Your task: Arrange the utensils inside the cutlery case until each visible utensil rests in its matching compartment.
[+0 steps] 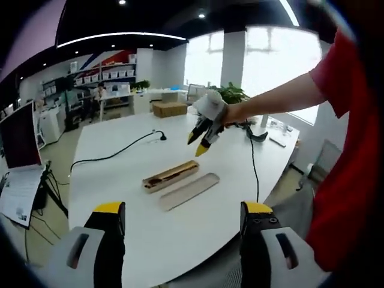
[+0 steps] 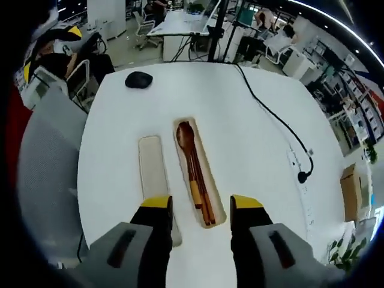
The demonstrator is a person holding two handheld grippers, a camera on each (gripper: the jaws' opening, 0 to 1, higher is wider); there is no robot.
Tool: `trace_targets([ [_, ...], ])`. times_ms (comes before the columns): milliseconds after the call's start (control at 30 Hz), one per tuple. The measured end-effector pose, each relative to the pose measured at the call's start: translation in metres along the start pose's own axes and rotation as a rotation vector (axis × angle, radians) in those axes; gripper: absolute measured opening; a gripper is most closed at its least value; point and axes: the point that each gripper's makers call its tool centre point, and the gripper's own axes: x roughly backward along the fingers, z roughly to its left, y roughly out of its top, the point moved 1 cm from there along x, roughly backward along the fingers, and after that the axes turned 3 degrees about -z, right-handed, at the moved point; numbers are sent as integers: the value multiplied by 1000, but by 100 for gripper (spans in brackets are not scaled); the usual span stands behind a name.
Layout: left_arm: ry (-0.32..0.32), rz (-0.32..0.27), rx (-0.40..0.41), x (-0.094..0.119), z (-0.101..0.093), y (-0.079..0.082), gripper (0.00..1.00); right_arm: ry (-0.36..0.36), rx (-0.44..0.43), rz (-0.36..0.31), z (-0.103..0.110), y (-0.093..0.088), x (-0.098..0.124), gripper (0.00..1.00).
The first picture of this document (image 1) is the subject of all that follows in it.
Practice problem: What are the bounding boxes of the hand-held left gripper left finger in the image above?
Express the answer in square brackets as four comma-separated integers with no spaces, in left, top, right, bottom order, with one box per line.
[44,201,127,288]

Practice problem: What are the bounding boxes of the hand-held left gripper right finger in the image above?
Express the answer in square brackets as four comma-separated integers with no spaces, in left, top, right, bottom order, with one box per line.
[239,200,328,288]

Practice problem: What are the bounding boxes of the beige cutlery case base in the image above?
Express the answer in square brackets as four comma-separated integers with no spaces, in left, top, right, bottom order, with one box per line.
[142,159,201,195]

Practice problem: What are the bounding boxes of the beige cutlery case lid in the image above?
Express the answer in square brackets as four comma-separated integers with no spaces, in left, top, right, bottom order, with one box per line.
[158,172,221,213]

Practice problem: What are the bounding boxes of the green potted plant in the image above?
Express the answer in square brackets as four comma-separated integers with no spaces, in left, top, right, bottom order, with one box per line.
[209,82,250,105]

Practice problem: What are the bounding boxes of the brown cardboard box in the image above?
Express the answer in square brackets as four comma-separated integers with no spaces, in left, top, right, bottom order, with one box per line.
[151,101,188,119]

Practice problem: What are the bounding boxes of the large bright window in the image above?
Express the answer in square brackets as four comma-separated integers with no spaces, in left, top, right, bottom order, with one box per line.
[183,31,225,90]
[244,26,324,124]

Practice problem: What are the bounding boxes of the black curved object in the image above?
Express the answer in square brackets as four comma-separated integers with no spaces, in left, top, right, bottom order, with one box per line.
[248,129,268,142]

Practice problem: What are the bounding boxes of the black tripod stand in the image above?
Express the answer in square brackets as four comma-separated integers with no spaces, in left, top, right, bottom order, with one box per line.
[38,161,69,217]

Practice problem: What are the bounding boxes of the small green plant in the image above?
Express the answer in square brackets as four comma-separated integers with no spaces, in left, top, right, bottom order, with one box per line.
[131,79,151,91]

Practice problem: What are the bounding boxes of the shelf with white bins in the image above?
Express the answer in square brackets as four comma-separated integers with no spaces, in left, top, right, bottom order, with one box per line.
[68,55,138,88]

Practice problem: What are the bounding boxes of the curved ceiling light strip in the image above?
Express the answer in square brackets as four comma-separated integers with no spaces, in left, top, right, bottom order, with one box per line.
[56,31,189,49]
[278,0,301,28]

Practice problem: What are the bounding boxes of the person in red shirt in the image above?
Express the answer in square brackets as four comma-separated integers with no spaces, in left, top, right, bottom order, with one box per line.
[305,26,384,272]

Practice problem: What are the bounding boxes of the large projection screen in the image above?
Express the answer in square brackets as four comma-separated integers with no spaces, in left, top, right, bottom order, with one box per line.
[0,0,67,82]

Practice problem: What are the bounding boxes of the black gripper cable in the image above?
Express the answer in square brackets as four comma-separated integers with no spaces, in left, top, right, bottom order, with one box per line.
[246,119,261,205]

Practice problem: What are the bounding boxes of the black power cable with plug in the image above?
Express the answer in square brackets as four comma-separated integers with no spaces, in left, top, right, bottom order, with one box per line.
[70,130,168,175]

